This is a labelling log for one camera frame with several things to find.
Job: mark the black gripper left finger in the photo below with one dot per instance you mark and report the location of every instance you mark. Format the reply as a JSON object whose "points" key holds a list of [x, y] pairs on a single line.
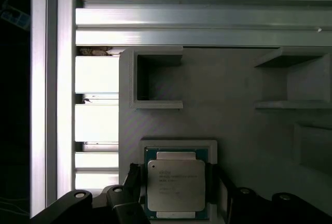
{"points": [[124, 208]]}

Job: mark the silver green CPU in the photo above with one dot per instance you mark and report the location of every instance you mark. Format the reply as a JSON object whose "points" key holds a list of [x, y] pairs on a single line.
{"points": [[176, 182]]}

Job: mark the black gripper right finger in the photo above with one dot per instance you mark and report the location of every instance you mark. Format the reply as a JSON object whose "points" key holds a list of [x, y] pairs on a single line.
{"points": [[243, 208]]}

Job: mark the white blue power strip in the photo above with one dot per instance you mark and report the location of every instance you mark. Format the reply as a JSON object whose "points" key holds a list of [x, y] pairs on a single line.
{"points": [[15, 19]]}

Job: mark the grey plastic parts rack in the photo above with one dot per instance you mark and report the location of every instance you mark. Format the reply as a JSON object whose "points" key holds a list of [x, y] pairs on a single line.
{"points": [[220, 120]]}

